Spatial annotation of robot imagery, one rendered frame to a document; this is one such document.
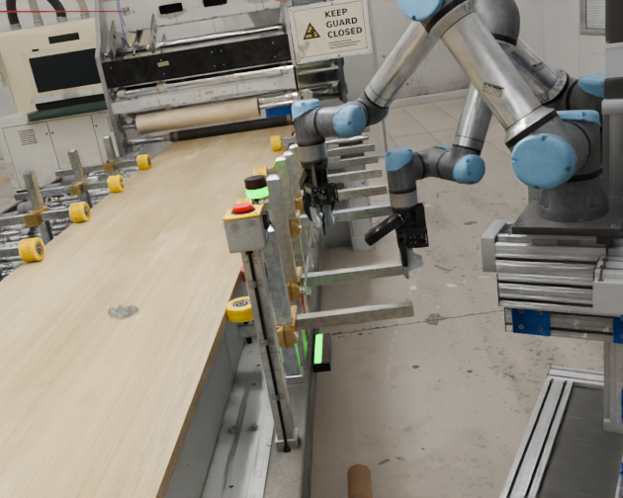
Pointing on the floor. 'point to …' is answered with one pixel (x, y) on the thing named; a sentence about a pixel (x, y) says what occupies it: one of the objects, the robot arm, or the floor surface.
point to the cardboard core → (359, 481)
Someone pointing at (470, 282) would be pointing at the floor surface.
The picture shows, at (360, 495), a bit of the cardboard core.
